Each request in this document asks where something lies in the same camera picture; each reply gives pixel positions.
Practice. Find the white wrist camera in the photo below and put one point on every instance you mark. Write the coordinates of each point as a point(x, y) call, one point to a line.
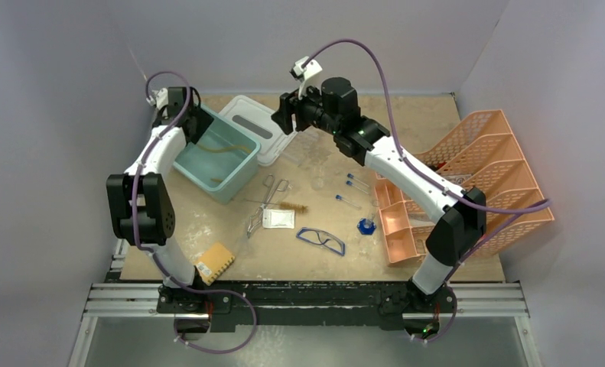
point(306, 71)
point(158, 98)

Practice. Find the orange mesh file rack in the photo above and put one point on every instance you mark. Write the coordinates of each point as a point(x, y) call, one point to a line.
point(482, 152)

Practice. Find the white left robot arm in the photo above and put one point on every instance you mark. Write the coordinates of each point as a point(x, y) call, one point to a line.
point(139, 204)

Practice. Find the blue safety glasses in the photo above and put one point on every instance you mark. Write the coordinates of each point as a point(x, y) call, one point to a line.
point(322, 239)

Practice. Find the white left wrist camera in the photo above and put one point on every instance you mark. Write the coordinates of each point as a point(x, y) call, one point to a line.
point(158, 98)

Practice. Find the teal plastic bin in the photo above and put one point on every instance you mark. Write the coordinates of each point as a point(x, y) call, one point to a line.
point(221, 133)

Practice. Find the blue base small flask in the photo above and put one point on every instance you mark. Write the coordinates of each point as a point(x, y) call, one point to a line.
point(366, 226)

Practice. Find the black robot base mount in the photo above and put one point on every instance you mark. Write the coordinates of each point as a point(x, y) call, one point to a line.
point(389, 305)

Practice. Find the white plastic bin lid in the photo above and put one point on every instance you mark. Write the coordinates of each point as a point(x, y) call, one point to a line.
point(255, 120)

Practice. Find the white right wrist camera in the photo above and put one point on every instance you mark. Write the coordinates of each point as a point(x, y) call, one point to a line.
point(306, 71)

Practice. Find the white sealed packet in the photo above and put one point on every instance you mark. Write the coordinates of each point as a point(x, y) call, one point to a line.
point(278, 219)

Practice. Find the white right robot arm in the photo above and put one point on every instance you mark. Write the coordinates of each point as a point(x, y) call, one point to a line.
point(459, 222)

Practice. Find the clear glass beaker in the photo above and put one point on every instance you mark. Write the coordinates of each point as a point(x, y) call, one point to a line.
point(318, 178)

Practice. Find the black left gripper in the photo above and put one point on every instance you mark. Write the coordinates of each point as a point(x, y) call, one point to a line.
point(205, 122)

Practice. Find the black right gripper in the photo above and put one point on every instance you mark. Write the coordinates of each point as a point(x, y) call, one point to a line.
point(284, 116)

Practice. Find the metal crucible tongs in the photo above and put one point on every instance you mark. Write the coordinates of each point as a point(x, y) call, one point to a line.
point(273, 187)

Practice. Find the aluminium front frame rail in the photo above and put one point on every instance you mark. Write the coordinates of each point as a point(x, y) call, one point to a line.
point(474, 300)

